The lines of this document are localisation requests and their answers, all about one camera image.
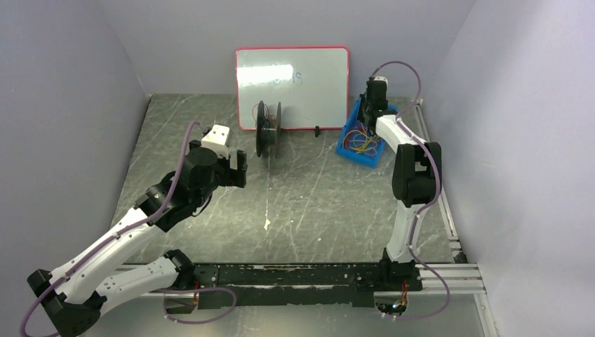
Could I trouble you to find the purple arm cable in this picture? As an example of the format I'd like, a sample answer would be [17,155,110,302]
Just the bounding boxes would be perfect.
[18,121,206,337]
[370,61,451,322]

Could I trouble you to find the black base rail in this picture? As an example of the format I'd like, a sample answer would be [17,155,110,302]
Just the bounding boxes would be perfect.
[170,259,422,309]

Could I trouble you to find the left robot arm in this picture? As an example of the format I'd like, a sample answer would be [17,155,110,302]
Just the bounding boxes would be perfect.
[27,146,247,336]

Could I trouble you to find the aluminium frame rail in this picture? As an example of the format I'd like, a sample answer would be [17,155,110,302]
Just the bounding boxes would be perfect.
[411,98,487,295]

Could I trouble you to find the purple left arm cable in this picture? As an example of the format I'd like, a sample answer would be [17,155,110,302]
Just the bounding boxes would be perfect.
[18,121,206,337]

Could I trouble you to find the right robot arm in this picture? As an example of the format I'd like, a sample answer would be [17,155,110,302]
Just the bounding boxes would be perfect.
[357,75,441,277]

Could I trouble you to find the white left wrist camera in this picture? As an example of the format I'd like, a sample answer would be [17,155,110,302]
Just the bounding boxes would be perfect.
[201,124,231,159]

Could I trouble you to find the blue plastic bin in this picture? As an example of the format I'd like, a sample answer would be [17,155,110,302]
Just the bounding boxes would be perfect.
[335,98,386,168]

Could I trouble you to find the black perforated cable spool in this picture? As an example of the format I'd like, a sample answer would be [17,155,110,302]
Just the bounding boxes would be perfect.
[255,100,282,158]

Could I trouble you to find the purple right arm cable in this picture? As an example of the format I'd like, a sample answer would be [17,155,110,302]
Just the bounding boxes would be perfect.
[370,61,451,322]

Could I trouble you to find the red framed whiteboard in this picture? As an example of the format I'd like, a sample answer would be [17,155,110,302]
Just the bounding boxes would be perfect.
[235,46,349,130]

